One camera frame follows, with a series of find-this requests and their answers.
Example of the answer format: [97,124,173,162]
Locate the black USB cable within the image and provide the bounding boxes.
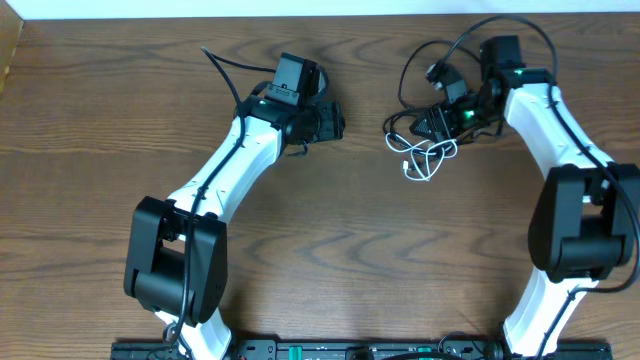
[382,39,481,151]

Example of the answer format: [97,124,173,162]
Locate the white USB cable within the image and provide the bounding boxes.
[384,132,459,182]

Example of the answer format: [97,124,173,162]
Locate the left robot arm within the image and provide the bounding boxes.
[111,53,345,359]

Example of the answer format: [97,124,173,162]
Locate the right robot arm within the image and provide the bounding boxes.
[410,35,639,359]

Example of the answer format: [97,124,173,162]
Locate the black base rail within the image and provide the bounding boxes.
[110,338,614,360]

